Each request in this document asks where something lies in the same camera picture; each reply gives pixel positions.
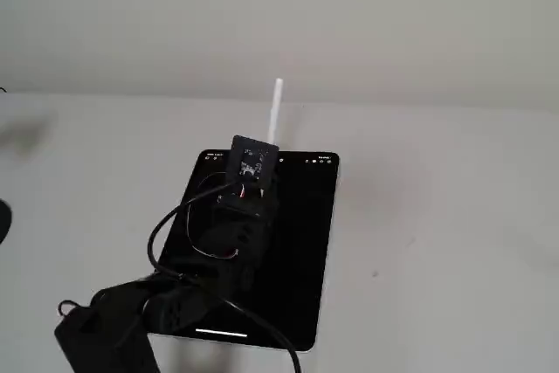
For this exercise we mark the black square camera board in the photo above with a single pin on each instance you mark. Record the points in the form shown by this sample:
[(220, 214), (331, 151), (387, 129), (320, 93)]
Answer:
[(254, 159)]

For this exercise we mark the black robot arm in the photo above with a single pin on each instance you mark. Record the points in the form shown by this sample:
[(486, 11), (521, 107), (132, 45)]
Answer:
[(131, 316)]

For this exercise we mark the white stylus pen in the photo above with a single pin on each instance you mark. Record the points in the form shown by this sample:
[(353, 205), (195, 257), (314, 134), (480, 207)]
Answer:
[(275, 111)]

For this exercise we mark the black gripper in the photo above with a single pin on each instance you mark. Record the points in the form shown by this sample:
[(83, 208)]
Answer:
[(272, 181)]

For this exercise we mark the dark round object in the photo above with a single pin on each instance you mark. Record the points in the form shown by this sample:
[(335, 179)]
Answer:
[(4, 221)]

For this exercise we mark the black screen tablet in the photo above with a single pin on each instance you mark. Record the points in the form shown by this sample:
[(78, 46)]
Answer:
[(301, 237)]

